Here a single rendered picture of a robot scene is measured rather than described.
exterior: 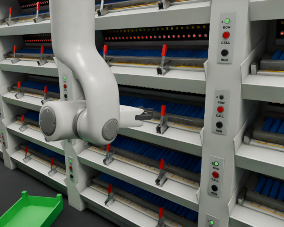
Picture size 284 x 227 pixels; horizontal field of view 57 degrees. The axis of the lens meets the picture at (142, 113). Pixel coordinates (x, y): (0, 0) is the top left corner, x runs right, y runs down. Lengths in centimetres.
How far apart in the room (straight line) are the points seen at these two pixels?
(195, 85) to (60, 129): 41
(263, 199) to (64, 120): 60
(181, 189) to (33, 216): 75
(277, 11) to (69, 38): 46
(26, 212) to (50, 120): 92
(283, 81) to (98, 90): 44
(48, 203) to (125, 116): 87
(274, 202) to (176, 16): 59
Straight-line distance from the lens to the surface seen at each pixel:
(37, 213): 141
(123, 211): 116
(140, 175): 101
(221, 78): 73
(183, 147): 84
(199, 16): 77
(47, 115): 57
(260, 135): 79
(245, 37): 71
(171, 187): 94
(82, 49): 54
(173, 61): 87
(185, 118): 87
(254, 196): 86
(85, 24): 55
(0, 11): 179
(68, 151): 128
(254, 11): 72
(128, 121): 66
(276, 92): 70
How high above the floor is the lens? 76
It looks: 14 degrees down
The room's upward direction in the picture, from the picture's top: straight up
